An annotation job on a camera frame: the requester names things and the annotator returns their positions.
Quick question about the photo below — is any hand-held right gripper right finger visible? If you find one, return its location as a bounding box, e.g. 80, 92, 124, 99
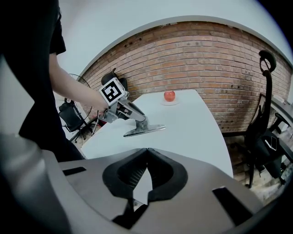
135, 148, 264, 234

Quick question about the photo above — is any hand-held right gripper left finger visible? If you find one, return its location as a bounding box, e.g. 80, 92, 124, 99
57, 148, 149, 222

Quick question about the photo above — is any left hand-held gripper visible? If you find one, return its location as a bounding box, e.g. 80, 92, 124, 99
98, 77, 147, 124

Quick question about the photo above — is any person's left forearm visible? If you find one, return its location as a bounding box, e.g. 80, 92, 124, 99
49, 53, 109, 112

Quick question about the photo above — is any person's left hand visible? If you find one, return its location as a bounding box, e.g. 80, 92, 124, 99
117, 106, 134, 120

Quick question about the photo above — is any red apple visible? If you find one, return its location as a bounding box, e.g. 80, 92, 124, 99
163, 90, 176, 102

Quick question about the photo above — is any large black padded office chair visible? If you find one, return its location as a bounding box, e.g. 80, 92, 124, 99
101, 68, 128, 93

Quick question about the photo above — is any white table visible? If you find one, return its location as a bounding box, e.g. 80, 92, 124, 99
81, 89, 234, 205

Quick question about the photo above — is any small black swivel chair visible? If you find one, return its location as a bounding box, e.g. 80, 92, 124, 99
59, 102, 89, 144

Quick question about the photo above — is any black floor fan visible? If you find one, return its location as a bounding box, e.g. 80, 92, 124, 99
61, 72, 93, 124

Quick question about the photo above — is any black mesh office chair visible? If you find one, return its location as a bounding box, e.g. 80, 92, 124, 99
244, 49, 293, 189

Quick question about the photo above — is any black phone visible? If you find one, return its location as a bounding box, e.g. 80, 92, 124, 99
265, 136, 278, 150

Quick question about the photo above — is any person's black clothing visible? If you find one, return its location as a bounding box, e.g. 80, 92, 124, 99
0, 0, 87, 162

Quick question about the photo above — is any grey top desk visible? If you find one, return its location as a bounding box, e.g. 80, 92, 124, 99
270, 96, 293, 119

